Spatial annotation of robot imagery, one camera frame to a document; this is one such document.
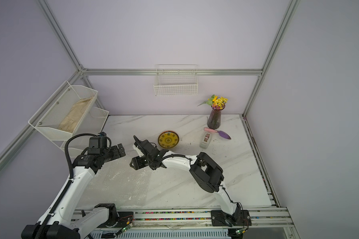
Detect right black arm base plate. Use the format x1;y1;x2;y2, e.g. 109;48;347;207
210;209;252;227

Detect yellow patterned dinner plate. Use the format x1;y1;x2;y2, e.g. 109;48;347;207
158;130;180;149

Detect white mesh shelf bin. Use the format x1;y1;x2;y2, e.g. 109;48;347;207
54;107;109;158
29;81;98;141

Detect purple glass vase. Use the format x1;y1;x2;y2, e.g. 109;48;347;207
207;106;225;129

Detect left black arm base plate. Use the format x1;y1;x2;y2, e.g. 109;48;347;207
104;211;134;228

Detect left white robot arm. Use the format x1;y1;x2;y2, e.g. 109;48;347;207
21;134;126;239

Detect beige cloth in bin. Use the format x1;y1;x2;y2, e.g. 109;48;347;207
58;97;93;133

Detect upper white mesh shelf bin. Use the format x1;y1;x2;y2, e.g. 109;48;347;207
29;81;98;141

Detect white wire wall basket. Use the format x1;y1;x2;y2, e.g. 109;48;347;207
154;64;198;97

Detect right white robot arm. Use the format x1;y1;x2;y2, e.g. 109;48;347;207
130;136;243;227

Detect aluminium front rail frame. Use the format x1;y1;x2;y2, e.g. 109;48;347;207
71;207;295;232

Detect yellow artificial flowers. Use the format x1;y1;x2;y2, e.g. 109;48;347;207
198;95;228;110

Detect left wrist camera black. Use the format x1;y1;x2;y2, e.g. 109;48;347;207
89;132;112;149

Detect lower white mesh shelf bin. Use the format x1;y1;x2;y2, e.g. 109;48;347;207
54;107;109;158

